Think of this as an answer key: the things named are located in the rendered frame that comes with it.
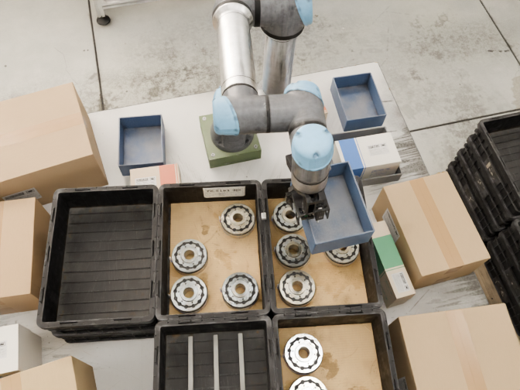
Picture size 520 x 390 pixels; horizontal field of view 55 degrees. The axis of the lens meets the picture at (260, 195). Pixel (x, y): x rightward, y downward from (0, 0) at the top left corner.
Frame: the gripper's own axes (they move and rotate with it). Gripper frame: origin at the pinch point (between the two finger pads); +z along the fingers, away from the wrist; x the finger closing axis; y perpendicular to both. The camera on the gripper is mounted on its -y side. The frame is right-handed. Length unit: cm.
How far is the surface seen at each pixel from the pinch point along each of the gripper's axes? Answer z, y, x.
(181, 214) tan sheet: 26.5, -18.5, -32.6
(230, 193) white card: 22.4, -20.0, -16.4
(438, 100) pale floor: 120, -98, 108
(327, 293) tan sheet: 29.2, 14.7, 4.4
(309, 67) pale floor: 115, -135, 44
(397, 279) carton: 31.7, 14.8, 25.6
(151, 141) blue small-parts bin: 39, -55, -40
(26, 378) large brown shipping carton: 16, 21, -76
